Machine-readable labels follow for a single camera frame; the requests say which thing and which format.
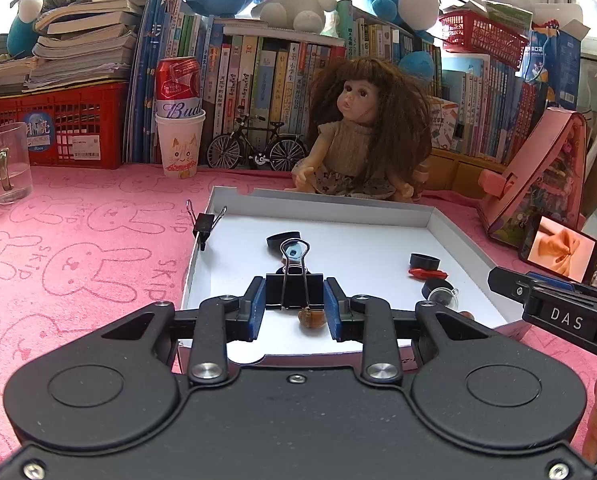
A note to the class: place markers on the black round lid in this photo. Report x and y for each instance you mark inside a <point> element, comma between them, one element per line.
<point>423,261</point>
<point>278,240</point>

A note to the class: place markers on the light blue plastic clip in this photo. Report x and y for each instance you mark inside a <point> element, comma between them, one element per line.
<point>293,251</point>

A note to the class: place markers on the yellow wooden box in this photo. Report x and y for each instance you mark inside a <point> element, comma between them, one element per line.
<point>458,170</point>

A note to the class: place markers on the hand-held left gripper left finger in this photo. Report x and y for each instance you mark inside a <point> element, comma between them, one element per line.
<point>258,310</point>

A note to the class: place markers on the brown-haired doll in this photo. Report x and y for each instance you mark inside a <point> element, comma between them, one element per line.
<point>363,125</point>

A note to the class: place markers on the stack of lying books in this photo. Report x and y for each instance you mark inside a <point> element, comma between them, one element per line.
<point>78,45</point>

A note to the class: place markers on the small black binder clip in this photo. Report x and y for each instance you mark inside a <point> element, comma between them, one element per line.
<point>203,224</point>

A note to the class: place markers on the blue and white plush toy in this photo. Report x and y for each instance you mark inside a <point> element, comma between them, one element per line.
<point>23,20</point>

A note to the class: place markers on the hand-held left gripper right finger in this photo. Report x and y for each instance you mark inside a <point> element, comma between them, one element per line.
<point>331,310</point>

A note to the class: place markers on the blue paper bag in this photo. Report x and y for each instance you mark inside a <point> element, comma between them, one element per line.
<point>553,60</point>

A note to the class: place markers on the clear glass mug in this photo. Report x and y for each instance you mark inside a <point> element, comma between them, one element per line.
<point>11,170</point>

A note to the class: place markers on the small blue plush toy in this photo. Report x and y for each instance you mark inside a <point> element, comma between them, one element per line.
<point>416,65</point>

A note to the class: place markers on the black smartphone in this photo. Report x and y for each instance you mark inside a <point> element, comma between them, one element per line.
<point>558,247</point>

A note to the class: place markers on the large red plastic basket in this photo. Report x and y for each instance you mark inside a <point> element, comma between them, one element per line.
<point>78,125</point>

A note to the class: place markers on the small red plastic basket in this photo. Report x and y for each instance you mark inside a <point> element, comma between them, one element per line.
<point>478,35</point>

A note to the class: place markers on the clear plastic capsule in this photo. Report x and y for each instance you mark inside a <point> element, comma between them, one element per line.
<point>441,294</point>

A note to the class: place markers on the pink toy house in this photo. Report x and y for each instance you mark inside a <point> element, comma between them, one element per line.
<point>538,180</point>

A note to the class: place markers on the row of upright books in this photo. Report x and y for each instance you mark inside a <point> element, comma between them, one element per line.
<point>268,80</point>

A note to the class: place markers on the red plastic clip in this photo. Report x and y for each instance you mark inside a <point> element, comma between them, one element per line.
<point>427,274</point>

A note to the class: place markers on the black miniature bicycle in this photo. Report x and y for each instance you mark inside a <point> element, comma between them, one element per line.
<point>256,145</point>

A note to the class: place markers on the large black binder clip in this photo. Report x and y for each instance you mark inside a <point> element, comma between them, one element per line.
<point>293,291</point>

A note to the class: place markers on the red drink can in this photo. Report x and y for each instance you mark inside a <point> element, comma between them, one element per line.
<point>178,85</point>

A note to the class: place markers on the white cardboard box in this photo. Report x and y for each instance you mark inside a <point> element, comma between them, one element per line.
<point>368,240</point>

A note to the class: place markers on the pink rabbit towel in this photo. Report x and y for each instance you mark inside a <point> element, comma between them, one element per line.
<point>78,285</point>

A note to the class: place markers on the white cat paper cup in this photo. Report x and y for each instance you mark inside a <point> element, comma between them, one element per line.
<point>178,145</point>

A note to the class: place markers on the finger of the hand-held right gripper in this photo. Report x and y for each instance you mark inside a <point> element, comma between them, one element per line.
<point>508,281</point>
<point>553,281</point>

